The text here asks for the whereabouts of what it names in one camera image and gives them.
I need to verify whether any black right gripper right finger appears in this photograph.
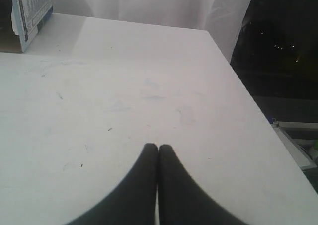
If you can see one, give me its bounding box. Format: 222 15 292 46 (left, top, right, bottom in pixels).
157 145 245 225

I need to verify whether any white tray beside table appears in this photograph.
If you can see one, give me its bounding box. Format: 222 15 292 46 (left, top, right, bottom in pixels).
268 118 318 171

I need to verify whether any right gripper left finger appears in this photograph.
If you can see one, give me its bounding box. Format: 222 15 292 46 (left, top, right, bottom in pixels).
69 144 158 225

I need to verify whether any blue white cardboard box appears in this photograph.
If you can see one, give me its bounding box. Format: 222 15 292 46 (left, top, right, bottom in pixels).
0 0 53 53

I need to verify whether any white curtain backdrop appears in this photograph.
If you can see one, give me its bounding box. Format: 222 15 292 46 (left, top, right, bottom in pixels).
52 0 251 60

